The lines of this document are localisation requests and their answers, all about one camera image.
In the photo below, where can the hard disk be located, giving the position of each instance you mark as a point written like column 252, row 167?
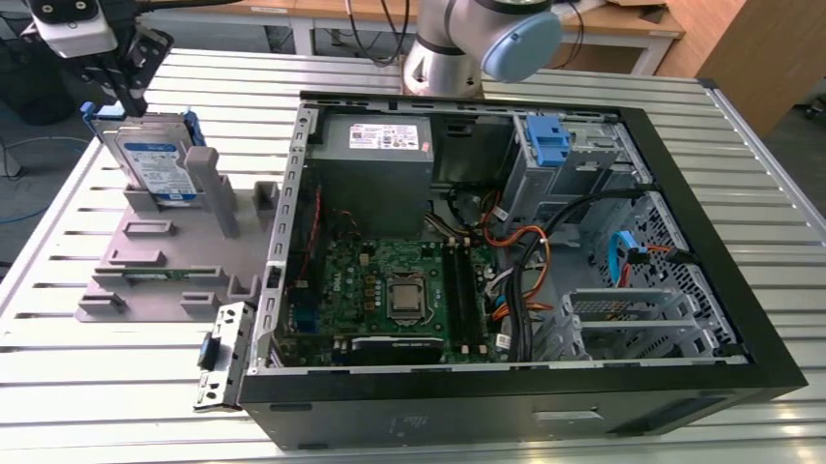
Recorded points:
column 155, row 164

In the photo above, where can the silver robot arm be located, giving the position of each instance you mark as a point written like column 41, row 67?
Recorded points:
column 439, row 63

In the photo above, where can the silver disk bay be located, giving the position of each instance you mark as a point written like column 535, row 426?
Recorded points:
column 632, row 324

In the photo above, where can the black mesh bin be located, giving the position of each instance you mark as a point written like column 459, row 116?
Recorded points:
column 38, row 101

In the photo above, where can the grey parts rack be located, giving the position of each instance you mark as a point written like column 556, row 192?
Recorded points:
column 173, row 251

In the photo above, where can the green RAM stick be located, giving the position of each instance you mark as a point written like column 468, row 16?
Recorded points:
column 157, row 276

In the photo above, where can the grey power supply unit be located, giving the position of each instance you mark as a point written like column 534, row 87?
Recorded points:
column 367, row 193

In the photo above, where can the green motherboard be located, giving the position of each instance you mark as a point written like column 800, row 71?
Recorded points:
column 361, row 261

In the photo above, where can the blue port connector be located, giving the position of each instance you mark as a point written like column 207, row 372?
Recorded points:
column 208, row 350

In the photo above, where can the silver CPU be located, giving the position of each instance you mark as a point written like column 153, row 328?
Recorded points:
column 405, row 296

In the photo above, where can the blue drive latch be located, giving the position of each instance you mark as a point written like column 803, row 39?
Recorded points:
column 544, row 140

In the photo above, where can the silver drive cage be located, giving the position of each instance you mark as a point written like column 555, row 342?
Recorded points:
column 526, row 186

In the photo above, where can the CPU socket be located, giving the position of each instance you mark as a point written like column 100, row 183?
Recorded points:
column 405, row 320

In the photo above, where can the black RAM slot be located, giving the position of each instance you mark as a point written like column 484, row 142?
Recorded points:
column 456, row 295
column 474, row 295

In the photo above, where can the black graphics card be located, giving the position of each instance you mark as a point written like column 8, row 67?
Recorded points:
column 396, row 348

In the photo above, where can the black PC case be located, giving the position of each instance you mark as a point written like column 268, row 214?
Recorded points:
column 451, row 411

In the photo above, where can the wooden cabinet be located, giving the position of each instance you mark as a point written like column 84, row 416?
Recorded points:
column 767, row 58

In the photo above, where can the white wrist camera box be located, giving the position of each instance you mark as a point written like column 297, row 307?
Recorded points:
column 77, row 29

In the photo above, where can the silver hinged rear bracket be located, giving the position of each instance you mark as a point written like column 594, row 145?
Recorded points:
column 225, row 386

